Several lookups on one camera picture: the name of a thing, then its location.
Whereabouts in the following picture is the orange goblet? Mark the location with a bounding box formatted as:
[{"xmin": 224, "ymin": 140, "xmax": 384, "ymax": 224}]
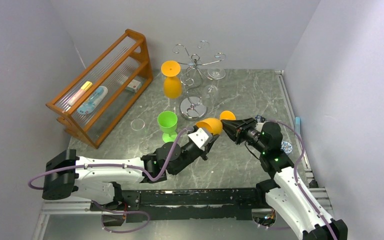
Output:
[
  {"xmin": 161, "ymin": 60, "xmax": 182, "ymax": 99},
  {"xmin": 195, "ymin": 110, "xmax": 236, "ymax": 136}
]

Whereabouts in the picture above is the clear wine glass handled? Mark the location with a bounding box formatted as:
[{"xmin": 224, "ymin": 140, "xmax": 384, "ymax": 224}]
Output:
[{"xmin": 202, "ymin": 67, "xmax": 226, "ymax": 107}]

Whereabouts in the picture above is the green plastic goblet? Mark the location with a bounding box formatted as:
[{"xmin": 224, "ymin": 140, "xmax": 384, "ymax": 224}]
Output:
[{"xmin": 157, "ymin": 111, "xmax": 178, "ymax": 143}]

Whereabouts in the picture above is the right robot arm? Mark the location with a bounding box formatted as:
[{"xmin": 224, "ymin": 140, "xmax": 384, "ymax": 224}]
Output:
[{"xmin": 221, "ymin": 118, "xmax": 348, "ymax": 240}]

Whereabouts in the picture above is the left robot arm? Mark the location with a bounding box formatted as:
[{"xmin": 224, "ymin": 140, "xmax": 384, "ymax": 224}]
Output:
[{"xmin": 42, "ymin": 132, "xmax": 218, "ymax": 210}]

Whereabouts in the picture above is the clear wine glass left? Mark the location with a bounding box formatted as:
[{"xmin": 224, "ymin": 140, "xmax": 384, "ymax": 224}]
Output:
[{"xmin": 130, "ymin": 118, "xmax": 154, "ymax": 154}]

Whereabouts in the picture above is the orange wooden shelf rack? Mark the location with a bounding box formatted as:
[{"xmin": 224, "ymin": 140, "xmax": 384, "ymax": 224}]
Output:
[{"xmin": 46, "ymin": 29, "xmax": 154, "ymax": 149}]

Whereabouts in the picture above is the blue white bottle cap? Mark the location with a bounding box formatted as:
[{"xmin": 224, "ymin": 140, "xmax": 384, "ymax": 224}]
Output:
[{"xmin": 281, "ymin": 141, "xmax": 293, "ymax": 155}]

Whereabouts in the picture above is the light blue clip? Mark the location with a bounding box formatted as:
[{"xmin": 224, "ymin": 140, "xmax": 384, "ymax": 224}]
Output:
[{"xmin": 294, "ymin": 116, "xmax": 302, "ymax": 138}]

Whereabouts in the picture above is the small white red box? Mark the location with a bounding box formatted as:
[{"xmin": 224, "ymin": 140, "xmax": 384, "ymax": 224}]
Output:
[{"xmin": 125, "ymin": 79, "xmax": 142, "ymax": 93}]

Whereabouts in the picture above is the yellow pink highlighter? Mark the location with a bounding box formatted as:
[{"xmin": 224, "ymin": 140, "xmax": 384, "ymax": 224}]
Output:
[{"xmin": 67, "ymin": 81, "xmax": 93, "ymax": 107}]

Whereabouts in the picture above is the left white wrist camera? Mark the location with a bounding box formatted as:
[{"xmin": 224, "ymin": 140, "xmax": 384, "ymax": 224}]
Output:
[{"xmin": 187, "ymin": 128, "xmax": 213, "ymax": 150}]

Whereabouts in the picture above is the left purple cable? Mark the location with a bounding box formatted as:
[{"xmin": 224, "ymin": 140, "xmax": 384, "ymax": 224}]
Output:
[{"xmin": 28, "ymin": 125, "xmax": 196, "ymax": 191}]

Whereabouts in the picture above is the silver wire glass rack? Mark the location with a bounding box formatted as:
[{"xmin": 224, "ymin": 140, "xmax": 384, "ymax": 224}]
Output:
[{"xmin": 171, "ymin": 43, "xmax": 226, "ymax": 121}]

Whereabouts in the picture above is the black base frame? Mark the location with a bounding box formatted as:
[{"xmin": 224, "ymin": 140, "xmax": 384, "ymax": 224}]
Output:
[{"xmin": 90, "ymin": 187, "xmax": 274, "ymax": 223}]

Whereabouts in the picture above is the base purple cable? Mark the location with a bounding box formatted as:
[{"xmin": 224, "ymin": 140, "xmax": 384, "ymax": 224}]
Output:
[{"xmin": 90, "ymin": 200, "xmax": 151, "ymax": 234}]

